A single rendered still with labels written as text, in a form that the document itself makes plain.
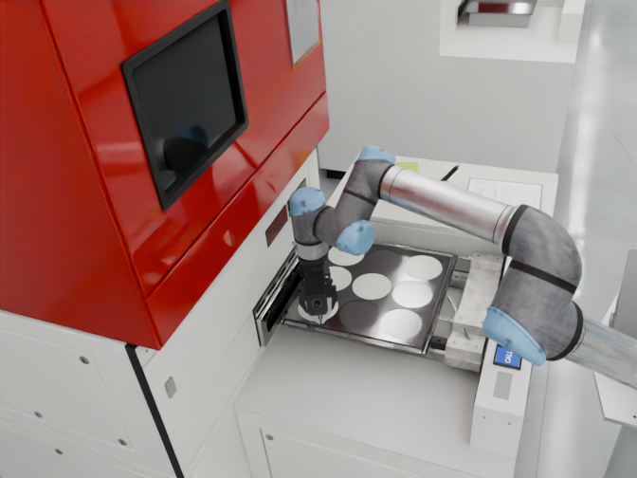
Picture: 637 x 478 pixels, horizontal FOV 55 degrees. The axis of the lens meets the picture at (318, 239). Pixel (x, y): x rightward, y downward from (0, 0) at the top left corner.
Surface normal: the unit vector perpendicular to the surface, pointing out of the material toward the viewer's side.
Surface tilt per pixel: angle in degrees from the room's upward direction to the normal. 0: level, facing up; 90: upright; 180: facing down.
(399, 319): 0
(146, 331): 90
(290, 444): 90
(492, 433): 90
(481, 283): 0
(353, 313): 0
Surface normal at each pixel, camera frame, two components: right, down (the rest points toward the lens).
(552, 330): 0.29, 0.22
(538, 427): -0.08, -0.80
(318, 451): -0.36, 0.58
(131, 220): 0.93, 0.16
